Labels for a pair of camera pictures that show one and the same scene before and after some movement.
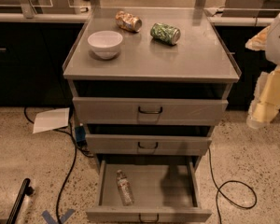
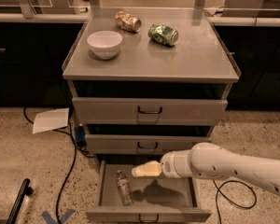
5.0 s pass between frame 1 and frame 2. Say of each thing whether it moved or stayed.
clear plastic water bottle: stayed
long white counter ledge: stayed
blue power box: stayed
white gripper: moved
